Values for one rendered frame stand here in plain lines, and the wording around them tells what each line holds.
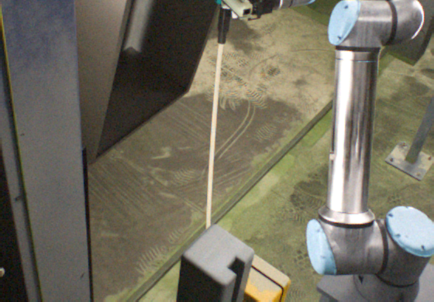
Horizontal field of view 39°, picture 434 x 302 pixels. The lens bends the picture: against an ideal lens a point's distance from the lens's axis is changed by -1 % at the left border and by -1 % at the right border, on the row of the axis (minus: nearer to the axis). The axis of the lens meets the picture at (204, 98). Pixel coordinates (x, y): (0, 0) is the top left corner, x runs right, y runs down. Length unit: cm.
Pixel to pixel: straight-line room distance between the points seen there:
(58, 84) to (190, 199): 177
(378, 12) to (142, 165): 162
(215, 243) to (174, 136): 240
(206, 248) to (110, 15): 124
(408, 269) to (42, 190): 103
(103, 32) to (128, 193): 110
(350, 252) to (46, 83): 96
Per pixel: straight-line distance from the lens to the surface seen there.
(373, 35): 161
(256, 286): 76
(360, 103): 162
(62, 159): 122
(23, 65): 101
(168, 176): 288
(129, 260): 259
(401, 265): 177
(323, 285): 191
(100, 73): 200
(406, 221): 177
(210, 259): 67
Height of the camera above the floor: 219
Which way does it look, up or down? 41 degrees down
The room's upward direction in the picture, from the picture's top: 7 degrees clockwise
